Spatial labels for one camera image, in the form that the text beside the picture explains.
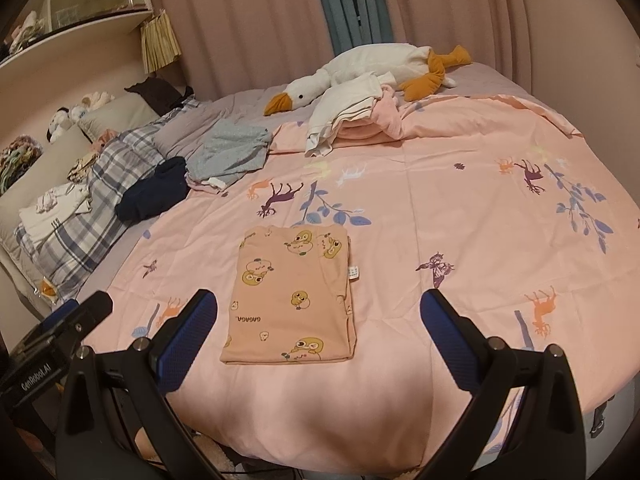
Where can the colourful crochet piece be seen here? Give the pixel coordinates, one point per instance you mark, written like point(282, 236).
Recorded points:
point(17, 162)

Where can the small pale pink garment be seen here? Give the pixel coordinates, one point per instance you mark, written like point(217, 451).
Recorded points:
point(205, 184)

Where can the grey bed sheet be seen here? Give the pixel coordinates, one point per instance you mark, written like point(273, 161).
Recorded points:
point(240, 105)

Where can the black and white plush toy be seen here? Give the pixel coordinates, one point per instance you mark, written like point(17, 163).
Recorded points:
point(60, 122)

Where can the peach cartoon-print baby shirt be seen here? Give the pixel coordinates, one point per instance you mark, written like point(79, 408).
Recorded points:
point(285, 305)

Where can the white clothes with dark stripes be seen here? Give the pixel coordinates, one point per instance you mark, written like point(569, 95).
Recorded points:
point(50, 210)

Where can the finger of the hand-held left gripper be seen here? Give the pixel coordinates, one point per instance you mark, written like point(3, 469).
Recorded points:
point(62, 312)
point(92, 307)

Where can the orange packet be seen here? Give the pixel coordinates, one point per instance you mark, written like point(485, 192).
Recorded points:
point(46, 290)

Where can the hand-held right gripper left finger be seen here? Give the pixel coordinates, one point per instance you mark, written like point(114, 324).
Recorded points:
point(187, 340)

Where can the pink curtain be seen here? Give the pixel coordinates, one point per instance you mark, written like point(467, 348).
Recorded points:
point(450, 15)
point(240, 25)

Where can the white folded clothes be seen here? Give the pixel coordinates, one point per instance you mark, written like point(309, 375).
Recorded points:
point(340, 105)

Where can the white cloth on shelf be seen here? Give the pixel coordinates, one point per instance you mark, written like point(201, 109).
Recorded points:
point(25, 30)

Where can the pink folded clothes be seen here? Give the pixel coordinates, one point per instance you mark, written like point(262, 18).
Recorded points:
point(385, 115)

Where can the teal curtain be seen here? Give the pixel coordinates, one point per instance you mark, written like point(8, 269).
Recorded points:
point(350, 5)

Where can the pink animal-print blanket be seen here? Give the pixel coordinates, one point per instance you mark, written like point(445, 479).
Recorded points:
point(450, 240)

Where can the grey-blue garment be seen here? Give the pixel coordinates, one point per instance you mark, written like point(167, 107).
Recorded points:
point(230, 147)

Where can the white goose plush toy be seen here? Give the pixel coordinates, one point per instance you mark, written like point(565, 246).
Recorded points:
point(370, 65)

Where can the small white plush toy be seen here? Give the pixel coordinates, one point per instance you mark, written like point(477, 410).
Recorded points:
point(95, 102)

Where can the dark navy garment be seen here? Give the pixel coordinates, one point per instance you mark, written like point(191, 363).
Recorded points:
point(150, 190)

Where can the leopard-pattern cloth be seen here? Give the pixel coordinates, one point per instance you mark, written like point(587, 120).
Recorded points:
point(82, 170)

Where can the plaid pillow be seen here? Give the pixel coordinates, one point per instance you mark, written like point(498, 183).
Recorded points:
point(110, 175)

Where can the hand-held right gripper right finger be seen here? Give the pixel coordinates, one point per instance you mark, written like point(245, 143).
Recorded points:
point(450, 340)

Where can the white cubby shelf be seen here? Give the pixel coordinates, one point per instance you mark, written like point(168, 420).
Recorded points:
point(90, 0)

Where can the beige headboard cushion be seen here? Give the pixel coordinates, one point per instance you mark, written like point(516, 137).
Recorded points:
point(122, 112)
point(45, 175)

